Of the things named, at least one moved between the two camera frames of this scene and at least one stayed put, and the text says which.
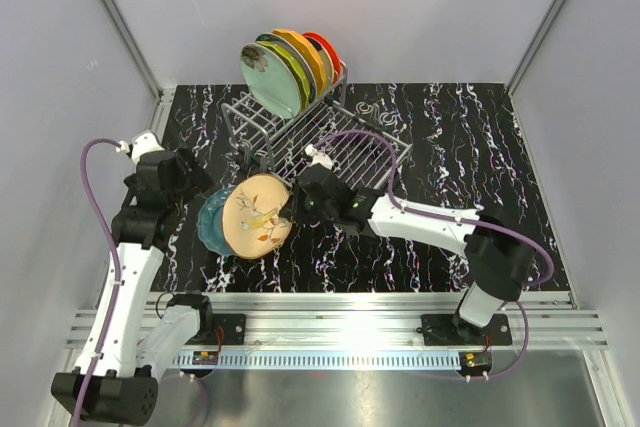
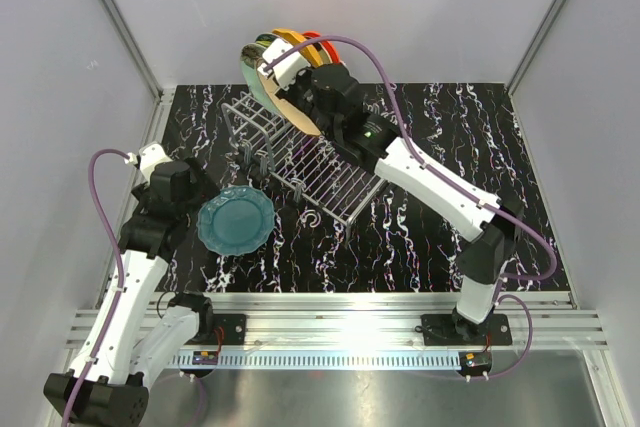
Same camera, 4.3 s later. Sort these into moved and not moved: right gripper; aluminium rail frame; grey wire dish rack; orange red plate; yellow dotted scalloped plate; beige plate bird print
Moved: beige plate bird print; right gripper
Not moved: orange red plate; grey wire dish rack; yellow dotted scalloped plate; aluminium rail frame
